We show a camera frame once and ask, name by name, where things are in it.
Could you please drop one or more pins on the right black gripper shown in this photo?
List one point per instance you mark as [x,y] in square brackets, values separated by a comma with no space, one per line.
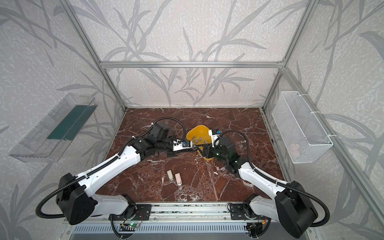
[208,149]

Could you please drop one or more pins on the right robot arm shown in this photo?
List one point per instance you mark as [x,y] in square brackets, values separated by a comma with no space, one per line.
[288,203]

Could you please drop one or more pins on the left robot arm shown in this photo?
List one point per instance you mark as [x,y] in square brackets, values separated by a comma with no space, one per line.
[76,198]

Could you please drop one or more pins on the staple strips in tray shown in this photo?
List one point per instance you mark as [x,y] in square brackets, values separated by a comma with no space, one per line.
[198,139]

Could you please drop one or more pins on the yellow plastic tray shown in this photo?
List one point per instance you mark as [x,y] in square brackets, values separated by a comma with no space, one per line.
[202,131]

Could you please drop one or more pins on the pink object in basket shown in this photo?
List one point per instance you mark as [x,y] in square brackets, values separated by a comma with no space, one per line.
[294,151]

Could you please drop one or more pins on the green circuit board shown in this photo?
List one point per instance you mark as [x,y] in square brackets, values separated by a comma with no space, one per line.
[129,227]

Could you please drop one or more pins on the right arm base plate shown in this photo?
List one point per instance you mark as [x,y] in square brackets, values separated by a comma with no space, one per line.
[241,212]

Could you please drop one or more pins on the aluminium front rail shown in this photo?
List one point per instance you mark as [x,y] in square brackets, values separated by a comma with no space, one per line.
[197,212]

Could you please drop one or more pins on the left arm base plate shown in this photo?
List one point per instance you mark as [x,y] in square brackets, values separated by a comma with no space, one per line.
[140,212]

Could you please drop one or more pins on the white wire basket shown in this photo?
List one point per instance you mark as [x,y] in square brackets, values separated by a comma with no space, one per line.
[298,124]

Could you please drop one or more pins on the clear plastic wall shelf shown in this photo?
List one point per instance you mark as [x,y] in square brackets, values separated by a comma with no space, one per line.
[48,140]

